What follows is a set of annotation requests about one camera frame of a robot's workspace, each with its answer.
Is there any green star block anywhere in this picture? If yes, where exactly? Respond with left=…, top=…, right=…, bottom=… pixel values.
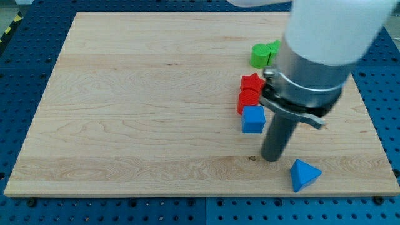
left=267, top=40, right=281, bottom=66

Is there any blue triangle block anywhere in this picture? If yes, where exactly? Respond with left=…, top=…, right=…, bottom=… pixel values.
left=290, top=159, right=322, bottom=193

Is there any green cylinder block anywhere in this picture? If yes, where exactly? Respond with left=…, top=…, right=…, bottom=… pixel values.
left=250, top=44, right=271, bottom=69

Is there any red star block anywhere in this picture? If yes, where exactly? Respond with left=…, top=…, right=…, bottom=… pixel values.
left=240, top=72, right=265, bottom=94

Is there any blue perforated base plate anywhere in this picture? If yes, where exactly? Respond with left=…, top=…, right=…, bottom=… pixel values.
left=1, top=0, right=399, bottom=224

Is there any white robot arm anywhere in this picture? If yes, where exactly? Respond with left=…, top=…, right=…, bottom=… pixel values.
left=259, top=0, right=398, bottom=162

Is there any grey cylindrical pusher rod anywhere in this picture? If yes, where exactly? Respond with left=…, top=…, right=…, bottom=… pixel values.
left=261, top=114, right=297, bottom=162

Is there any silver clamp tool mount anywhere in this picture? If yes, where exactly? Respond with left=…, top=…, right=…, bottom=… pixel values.
left=259, top=39, right=355, bottom=129

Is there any wooden board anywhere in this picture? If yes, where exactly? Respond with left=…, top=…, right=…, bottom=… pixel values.
left=4, top=12, right=399, bottom=198

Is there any blue cube block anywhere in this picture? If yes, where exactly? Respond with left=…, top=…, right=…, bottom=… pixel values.
left=241, top=106, right=266, bottom=134

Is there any red cylinder block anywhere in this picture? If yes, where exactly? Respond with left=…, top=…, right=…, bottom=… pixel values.
left=237, top=89, right=259, bottom=115

